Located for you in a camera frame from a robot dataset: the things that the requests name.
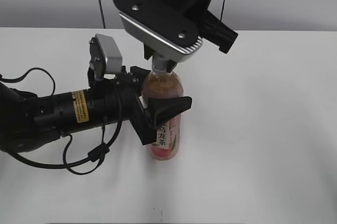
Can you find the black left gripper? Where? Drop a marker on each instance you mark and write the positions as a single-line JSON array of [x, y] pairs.
[[116, 100]]

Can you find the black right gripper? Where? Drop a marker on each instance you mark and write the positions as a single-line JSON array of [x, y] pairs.
[[200, 11]]

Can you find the white bottle cap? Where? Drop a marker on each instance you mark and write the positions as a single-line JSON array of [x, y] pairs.
[[159, 64]]

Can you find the peach oolong tea bottle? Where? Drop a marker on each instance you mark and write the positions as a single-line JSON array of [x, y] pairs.
[[164, 86]]

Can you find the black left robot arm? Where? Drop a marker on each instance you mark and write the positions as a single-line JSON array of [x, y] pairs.
[[29, 121]]

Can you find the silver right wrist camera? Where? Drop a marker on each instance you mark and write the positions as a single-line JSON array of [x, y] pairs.
[[160, 27]]

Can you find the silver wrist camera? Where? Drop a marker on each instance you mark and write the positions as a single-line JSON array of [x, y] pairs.
[[160, 27], [106, 57]]

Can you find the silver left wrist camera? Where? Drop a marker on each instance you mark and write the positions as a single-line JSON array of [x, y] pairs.
[[106, 57]]

